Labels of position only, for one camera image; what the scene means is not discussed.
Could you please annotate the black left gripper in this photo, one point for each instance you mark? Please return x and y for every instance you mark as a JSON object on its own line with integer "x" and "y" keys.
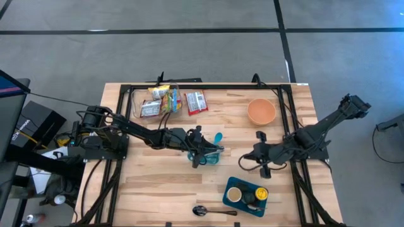
{"x": 180, "y": 138}

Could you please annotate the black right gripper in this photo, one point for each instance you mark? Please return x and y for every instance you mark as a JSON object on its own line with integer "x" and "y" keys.
{"x": 274, "y": 153}

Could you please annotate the teal plastic container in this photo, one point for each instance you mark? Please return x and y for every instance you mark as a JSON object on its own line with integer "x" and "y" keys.
{"x": 213, "y": 160}

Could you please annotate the light blue plastic spoon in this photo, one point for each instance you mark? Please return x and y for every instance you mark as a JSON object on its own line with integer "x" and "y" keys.
{"x": 217, "y": 137}

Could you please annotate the small black box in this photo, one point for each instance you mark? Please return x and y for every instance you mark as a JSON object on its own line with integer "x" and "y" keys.
{"x": 242, "y": 186}

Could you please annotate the jar with yellow lid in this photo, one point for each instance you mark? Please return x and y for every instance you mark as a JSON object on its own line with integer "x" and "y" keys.
{"x": 261, "y": 194}

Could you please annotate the glass jar tan lid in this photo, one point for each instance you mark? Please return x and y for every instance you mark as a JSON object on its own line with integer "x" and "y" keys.
{"x": 234, "y": 195}

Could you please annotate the dark blue plastic tray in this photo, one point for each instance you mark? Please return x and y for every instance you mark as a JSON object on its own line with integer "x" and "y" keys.
{"x": 233, "y": 206}

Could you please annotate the red barcode ramen packet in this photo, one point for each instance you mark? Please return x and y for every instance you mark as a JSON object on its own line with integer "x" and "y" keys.
{"x": 196, "y": 102}

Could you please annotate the black spoon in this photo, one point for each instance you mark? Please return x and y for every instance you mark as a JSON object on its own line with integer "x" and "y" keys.
{"x": 199, "y": 210}

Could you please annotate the blue striped ramen packet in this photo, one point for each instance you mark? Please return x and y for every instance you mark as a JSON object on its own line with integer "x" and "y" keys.
{"x": 175, "y": 99}

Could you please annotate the green red ramen packet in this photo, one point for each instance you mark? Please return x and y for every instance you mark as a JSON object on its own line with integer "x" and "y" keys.
{"x": 165, "y": 104}

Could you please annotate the red yellow Maruchan ramen packet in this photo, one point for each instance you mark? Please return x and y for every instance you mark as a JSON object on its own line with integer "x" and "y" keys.
{"x": 151, "y": 108}

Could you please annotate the yellow white ramen packet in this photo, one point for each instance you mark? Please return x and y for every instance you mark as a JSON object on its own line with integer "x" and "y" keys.
{"x": 158, "y": 92}

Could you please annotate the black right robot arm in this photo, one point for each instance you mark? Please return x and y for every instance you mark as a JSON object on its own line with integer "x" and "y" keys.
{"x": 325, "y": 126}

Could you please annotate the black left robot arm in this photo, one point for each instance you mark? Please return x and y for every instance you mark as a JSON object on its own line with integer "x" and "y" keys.
{"x": 135, "y": 130}

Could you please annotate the orange bowl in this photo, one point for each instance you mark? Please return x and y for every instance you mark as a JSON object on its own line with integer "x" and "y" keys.
{"x": 261, "y": 111}

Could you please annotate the black bar behind table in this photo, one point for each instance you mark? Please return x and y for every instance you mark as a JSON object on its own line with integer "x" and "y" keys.
{"x": 183, "y": 80}

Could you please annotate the clear plastic bin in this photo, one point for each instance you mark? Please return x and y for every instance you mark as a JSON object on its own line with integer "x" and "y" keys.
{"x": 137, "y": 107}

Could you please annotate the white paper sheet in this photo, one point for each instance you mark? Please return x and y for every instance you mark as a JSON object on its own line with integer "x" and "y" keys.
{"x": 41, "y": 179}

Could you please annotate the black equipment box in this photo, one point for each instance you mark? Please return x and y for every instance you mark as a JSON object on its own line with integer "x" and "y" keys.
{"x": 34, "y": 116}

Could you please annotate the silver can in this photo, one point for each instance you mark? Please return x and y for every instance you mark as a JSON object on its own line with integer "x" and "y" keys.
{"x": 34, "y": 218}

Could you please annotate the computer monitor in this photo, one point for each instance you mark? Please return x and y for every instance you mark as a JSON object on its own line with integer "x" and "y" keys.
{"x": 9, "y": 110}

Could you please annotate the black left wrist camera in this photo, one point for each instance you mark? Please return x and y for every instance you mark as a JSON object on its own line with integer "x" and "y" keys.
{"x": 196, "y": 130}

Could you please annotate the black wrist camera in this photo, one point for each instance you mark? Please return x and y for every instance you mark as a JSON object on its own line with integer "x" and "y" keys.
{"x": 261, "y": 136}
{"x": 196, "y": 130}

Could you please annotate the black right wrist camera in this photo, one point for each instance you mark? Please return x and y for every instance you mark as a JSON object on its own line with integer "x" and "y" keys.
{"x": 261, "y": 136}

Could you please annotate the black aluminium table frame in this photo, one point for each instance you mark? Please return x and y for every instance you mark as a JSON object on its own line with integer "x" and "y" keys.
{"x": 205, "y": 86}

